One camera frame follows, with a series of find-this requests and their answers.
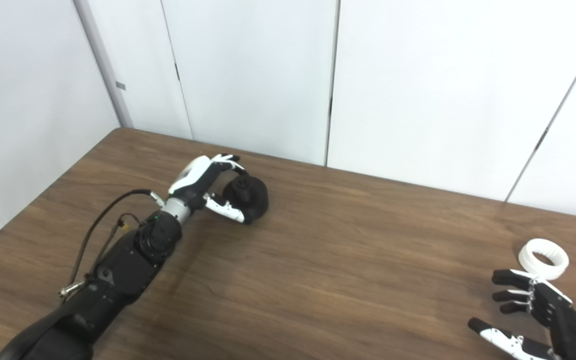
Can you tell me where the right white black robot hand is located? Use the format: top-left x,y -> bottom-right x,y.
468,268 -> 576,360

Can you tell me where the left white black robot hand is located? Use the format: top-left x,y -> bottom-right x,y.
168,153 -> 249,224

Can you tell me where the white ribbed ring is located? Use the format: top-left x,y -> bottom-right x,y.
518,238 -> 570,281

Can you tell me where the round black plastic part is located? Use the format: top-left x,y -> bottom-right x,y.
216,175 -> 270,225

